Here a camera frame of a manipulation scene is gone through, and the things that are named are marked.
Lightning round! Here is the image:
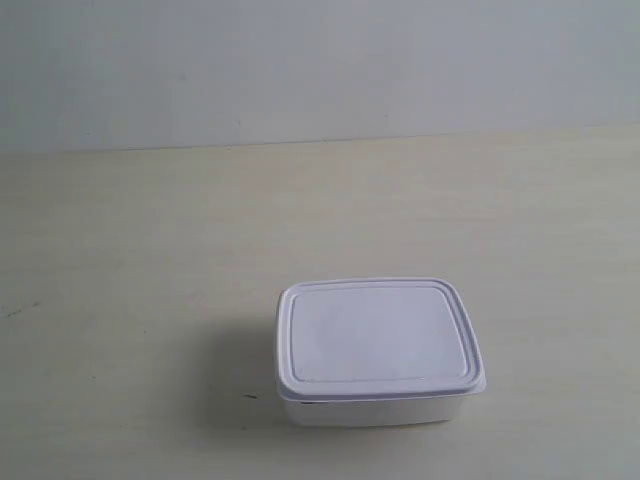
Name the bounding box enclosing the white lidded plastic container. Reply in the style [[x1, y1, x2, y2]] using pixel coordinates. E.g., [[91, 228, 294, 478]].
[[274, 278, 487, 428]]

